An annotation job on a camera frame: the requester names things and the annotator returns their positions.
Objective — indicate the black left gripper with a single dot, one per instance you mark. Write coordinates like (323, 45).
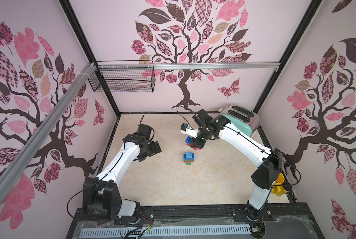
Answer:
(156, 149)

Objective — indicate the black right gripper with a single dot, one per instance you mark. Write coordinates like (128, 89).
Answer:
(198, 142)

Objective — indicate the small dark blue lego brick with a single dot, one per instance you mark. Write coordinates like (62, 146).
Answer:
(188, 140)

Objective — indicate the long blue lego brick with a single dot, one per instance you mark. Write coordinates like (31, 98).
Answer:
(185, 159)

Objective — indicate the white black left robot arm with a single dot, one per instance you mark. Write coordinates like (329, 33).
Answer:
(101, 195)

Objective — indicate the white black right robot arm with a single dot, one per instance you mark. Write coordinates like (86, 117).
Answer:
(268, 162)

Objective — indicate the mint green toaster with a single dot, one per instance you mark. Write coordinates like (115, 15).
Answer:
(244, 119)

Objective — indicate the yellow mug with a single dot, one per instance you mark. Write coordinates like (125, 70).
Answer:
(278, 187)

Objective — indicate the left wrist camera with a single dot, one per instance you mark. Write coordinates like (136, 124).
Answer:
(147, 131)

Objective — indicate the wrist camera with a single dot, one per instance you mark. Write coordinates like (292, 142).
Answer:
(147, 131)
(196, 124)

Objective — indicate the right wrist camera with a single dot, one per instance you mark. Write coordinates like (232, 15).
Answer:
(196, 124)

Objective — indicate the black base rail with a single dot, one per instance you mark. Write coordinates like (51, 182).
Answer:
(237, 212)

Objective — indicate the black wire basket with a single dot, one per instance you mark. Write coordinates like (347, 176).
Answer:
(136, 76)

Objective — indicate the white slotted cable duct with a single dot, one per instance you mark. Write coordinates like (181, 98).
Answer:
(164, 232)

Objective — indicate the aluminium rail back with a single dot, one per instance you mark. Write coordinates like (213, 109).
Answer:
(192, 66)

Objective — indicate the aluminium rail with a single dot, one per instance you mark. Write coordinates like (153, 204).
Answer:
(192, 66)
(15, 169)

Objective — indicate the aluminium rail left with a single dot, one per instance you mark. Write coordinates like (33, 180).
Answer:
(15, 169)

